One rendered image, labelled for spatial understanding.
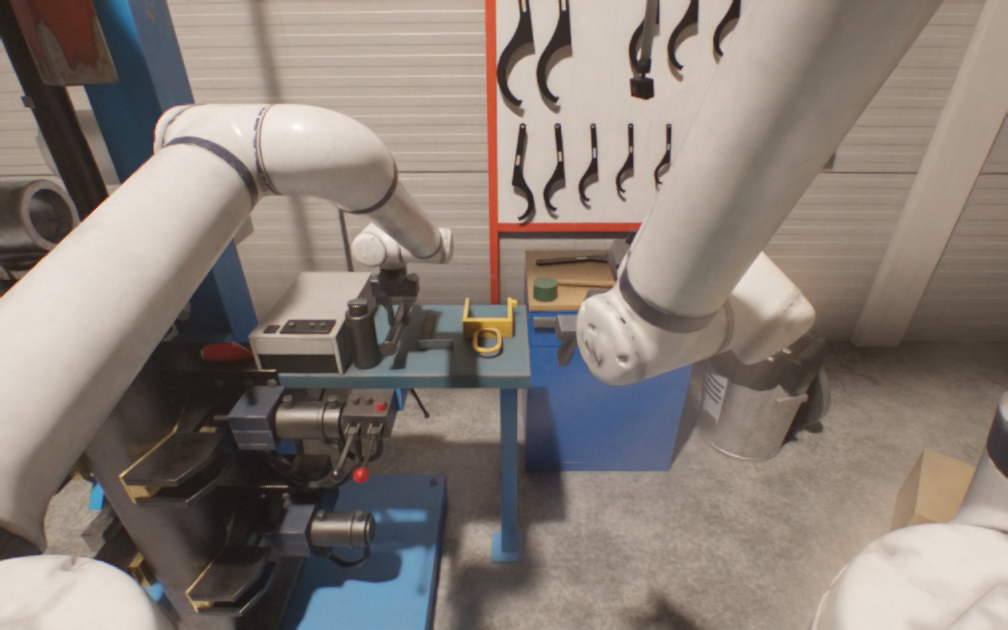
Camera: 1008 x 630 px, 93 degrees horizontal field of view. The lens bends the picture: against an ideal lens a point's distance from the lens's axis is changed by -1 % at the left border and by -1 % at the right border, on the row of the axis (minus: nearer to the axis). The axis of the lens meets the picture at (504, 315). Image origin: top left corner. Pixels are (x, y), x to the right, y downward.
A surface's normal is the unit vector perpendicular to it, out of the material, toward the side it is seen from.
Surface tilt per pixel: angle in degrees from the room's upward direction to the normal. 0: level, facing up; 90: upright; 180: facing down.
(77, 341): 57
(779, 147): 105
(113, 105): 90
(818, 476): 0
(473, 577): 0
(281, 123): 42
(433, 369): 0
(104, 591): 16
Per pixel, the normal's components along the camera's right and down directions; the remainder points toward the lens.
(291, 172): 0.04, 0.66
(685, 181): -0.94, 0.13
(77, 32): 0.83, 0.28
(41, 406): 0.89, -0.25
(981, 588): -0.13, -0.87
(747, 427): -0.43, 0.49
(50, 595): 0.12, -0.91
